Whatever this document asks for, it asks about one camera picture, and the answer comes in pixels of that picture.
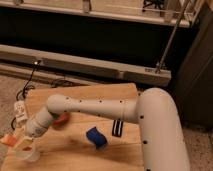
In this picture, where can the metal pole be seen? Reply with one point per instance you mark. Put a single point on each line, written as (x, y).
(159, 65)

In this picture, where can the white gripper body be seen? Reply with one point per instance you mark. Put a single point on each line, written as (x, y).
(24, 143)

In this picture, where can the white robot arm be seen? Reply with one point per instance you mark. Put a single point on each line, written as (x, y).
(154, 111)

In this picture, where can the blue sponge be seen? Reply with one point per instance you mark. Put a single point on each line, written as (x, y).
(96, 137)

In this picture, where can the black and white striped block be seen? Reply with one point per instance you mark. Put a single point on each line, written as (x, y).
(117, 128)

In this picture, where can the orange object at table edge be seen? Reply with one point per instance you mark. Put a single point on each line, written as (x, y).
(8, 140)

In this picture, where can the white tag label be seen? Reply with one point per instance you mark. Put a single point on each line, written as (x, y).
(20, 111)

